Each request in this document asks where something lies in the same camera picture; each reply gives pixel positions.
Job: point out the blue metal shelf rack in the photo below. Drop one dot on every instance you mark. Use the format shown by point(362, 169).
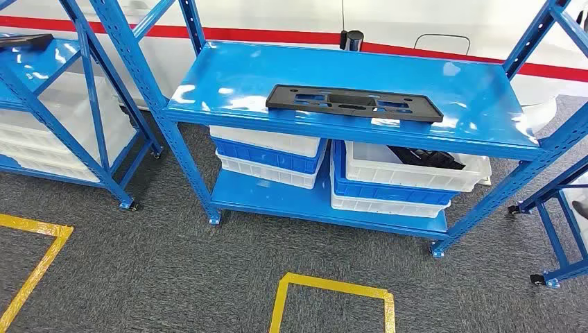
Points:
point(36, 64)
point(554, 239)
point(321, 69)

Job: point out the blue plastic crate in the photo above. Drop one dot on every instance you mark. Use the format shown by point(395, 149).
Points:
point(390, 192)
point(266, 158)

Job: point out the black ribbed plastic part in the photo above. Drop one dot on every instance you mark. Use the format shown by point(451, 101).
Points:
point(427, 158)

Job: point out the white plastic crate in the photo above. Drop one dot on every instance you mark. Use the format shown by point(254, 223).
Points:
point(59, 96)
point(404, 177)
point(266, 174)
point(386, 207)
point(18, 133)
point(27, 161)
point(275, 142)
point(579, 193)

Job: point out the black cylindrical post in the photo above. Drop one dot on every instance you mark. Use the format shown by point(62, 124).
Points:
point(353, 41)

